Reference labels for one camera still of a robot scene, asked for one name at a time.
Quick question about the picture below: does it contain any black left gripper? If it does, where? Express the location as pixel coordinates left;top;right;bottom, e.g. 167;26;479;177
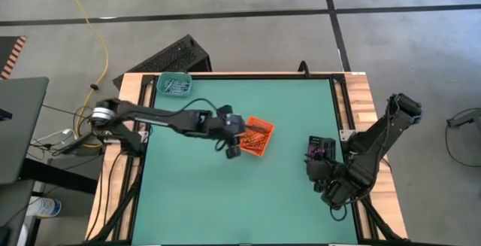
216;105;270;160

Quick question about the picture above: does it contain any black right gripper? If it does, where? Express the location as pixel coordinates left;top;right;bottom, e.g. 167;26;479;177
303;149;334;193

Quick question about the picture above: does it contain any orange plastic basket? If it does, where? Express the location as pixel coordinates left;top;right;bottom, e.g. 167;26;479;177
240;116;275;157

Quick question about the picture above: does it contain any teal plastic bin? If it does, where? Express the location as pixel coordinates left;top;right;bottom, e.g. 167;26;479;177
156;71;193;98

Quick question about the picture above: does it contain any black plastic basket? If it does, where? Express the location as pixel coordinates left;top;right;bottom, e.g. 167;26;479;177
307;135;337;164

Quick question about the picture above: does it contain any green table mat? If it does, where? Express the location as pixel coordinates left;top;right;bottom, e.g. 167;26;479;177
133;77;361;245

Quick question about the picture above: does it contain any black perforated metal case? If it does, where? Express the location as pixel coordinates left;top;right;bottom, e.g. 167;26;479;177
112;34;213;90

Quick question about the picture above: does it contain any grey metal stand foot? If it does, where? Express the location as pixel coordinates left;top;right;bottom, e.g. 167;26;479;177
446;108;481;129

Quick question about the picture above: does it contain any white blue plastic bottle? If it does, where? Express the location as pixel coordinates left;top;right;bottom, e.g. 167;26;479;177
28;196;63;219

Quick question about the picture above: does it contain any grey desk top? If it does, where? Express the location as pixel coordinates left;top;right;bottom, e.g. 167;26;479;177
0;76;50;185

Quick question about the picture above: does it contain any black mat orange striped edge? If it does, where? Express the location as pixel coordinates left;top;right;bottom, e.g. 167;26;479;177
0;35;28;80

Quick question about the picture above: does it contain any black table edge frame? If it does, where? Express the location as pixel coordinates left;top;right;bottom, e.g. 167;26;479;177
85;72;409;246

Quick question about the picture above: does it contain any yellow cable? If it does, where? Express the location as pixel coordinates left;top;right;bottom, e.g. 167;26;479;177
55;0;110;150

